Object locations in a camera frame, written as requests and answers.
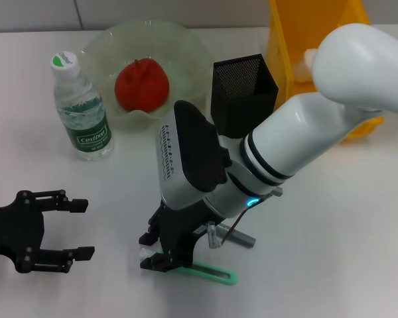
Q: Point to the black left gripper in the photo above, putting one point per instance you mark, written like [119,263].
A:
[16,232]

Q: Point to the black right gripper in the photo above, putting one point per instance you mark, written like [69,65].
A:
[179,228]

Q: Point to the green utility knife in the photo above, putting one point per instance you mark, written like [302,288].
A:
[215,273]

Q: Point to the grey marker pen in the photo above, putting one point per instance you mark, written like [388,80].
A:
[242,239]

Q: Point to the clear green-label water bottle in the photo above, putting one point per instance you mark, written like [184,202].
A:
[86,116]

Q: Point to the orange toy fruit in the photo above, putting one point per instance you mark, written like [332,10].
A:
[142,89]

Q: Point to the white paper ball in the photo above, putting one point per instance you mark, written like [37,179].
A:
[302,69]

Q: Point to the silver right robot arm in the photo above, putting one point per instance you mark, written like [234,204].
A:
[302,139]

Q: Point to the black mesh pen holder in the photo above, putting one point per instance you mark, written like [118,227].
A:
[242,109]

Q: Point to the green glass fruit plate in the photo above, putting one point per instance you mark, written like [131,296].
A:
[185,59]

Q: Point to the yellow plastic bin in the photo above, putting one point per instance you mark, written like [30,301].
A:
[282,49]

